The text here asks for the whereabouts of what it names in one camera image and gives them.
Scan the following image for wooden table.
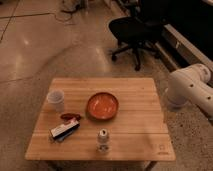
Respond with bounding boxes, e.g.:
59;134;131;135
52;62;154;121
25;78;176;164

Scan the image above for white desk edge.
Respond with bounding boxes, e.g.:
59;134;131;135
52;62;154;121
156;23;213;84

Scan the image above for black office chair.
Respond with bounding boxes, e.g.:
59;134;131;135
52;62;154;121
108;0;171;71

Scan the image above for orange bowl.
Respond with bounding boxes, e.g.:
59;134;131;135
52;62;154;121
86;92;119;120

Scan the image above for small clear bottle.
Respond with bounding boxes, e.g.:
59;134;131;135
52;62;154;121
97;129;109;153

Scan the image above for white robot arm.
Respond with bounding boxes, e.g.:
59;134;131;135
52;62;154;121
164;64;213;126

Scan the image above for black floor cable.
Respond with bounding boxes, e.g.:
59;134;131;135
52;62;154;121
0;0;81;44

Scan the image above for clear plastic cup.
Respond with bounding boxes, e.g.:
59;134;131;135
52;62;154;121
46;90;64;113

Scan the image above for red sunglasses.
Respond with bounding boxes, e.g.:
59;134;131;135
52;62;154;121
60;113;82;121

